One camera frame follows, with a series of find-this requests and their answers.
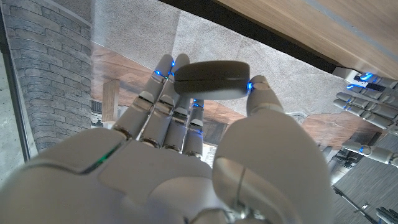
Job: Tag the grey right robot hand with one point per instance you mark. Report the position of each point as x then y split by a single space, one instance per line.
155 180

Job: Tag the black glasses case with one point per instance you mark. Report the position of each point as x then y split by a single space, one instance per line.
211 81

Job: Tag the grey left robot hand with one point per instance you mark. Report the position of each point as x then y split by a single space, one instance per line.
373 109

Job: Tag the black backdrop frame pole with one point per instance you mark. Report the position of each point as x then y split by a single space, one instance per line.
15 102

